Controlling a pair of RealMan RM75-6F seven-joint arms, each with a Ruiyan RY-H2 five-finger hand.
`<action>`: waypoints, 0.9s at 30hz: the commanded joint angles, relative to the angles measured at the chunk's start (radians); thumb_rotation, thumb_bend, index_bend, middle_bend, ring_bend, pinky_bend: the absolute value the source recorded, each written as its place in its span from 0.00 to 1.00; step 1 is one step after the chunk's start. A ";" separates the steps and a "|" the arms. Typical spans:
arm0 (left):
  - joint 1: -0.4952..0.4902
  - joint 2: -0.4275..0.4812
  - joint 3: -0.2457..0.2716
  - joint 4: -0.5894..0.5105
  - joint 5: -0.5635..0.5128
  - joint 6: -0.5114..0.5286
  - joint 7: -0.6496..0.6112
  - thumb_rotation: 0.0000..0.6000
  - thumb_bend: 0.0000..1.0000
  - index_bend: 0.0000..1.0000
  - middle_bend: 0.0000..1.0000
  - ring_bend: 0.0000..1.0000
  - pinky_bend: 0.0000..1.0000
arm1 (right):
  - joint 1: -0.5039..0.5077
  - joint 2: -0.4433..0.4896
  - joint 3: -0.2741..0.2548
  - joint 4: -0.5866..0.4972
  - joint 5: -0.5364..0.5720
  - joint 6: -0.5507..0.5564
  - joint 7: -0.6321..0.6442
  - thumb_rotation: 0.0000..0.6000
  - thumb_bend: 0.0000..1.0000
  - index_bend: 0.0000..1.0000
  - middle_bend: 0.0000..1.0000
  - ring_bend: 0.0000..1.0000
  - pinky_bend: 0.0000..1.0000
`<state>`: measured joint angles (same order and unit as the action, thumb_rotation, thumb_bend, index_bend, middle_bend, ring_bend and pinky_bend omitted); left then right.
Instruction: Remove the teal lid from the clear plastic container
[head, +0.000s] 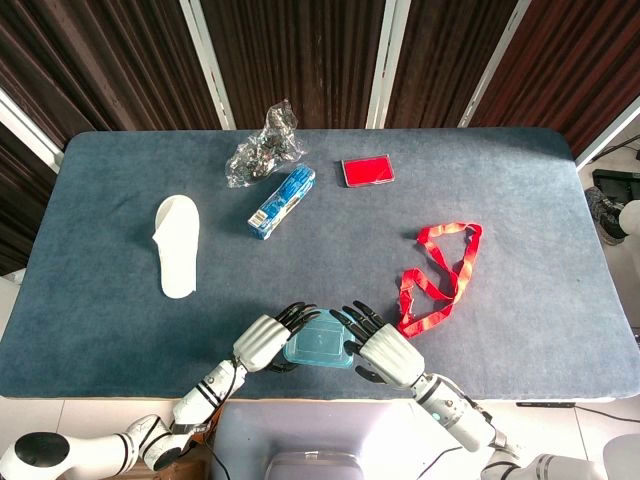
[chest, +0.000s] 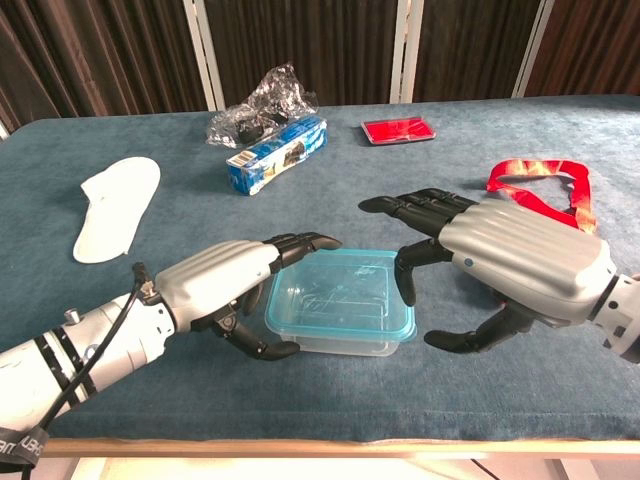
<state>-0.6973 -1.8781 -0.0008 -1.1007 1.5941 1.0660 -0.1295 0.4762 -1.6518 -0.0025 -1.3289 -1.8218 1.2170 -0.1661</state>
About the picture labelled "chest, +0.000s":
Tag translucent blue container lid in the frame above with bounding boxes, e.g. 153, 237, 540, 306
263, 247, 418, 346

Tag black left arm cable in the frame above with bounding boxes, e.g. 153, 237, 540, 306
14, 261, 157, 480

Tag clear plastic container base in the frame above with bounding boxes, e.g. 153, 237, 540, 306
275, 332, 402, 358

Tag crumpled clear plastic bag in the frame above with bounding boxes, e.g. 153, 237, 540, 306
205, 61, 320, 150

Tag blue snack package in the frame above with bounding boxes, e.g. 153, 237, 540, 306
225, 116, 329, 198

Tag red flat case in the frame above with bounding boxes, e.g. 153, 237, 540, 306
360, 116, 437, 148

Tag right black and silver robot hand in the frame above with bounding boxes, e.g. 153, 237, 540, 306
358, 187, 619, 355

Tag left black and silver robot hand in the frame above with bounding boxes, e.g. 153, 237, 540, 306
154, 231, 344, 361

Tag white disposable slipper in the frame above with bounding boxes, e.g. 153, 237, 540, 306
72, 155, 163, 265

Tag blue felt table cover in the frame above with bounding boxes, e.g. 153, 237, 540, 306
0, 93, 640, 445

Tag red orange lanyard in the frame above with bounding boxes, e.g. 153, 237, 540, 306
485, 158, 599, 236

